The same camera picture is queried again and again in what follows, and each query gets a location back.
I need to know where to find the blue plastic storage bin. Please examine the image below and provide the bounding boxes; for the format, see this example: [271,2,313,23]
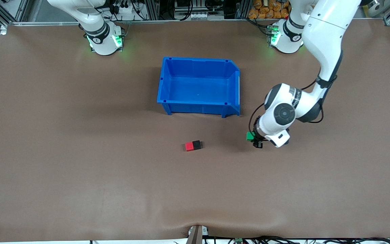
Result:
[157,57,241,118]

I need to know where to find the orange snack bags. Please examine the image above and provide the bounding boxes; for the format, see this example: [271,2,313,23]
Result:
[248,0,290,20]

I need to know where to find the grey metal device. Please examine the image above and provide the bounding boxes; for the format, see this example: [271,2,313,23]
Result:
[174,0,225,21]

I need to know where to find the brown table mat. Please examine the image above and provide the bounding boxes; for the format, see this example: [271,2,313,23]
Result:
[0,19,390,243]

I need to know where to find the white power strip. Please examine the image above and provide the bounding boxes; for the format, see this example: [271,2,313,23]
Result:
[109,3,142,21]

